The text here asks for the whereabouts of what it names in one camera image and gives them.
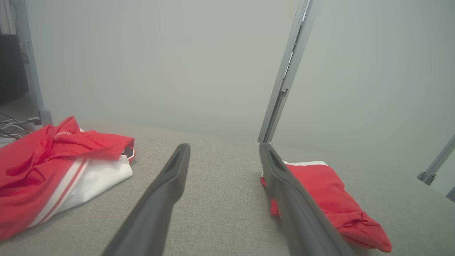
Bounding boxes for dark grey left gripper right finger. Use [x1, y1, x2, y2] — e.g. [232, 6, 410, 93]
[259, 143, 356, 256]

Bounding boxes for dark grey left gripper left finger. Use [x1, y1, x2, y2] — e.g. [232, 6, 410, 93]
[101, 143, 191, 256]

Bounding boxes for red shorts with white stripe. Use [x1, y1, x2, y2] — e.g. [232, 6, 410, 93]
[260, 161, 392, 253]

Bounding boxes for red and white Bulls jersey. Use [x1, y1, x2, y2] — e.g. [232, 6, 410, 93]
[0, 116, 136, 242]

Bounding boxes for black equipment case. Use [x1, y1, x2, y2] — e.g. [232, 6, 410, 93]
[0, 34, 30, 104]

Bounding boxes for grey slanted partition frame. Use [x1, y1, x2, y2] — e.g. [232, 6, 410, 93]
[418, 135, 455, 203]

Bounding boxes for white floor cable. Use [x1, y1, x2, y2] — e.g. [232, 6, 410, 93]
[0, 117, 41, 133]

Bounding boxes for black floor cable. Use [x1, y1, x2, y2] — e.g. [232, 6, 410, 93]
[0, 112, 36, 140]

